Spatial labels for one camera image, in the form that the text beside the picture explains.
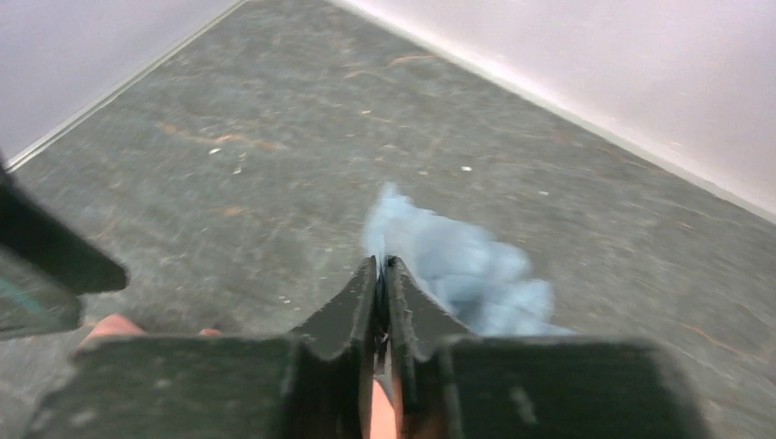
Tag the blue plastic trash bag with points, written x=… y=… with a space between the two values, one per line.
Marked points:
x=486 y=284

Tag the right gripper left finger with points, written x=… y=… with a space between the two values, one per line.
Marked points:
x=311 y=382

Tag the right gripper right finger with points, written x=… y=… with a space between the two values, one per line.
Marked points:
x=452 y=383

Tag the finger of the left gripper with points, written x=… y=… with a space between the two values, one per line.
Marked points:
x=46 y=267

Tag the pink cloth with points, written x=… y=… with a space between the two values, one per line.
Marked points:
x=117 y=326

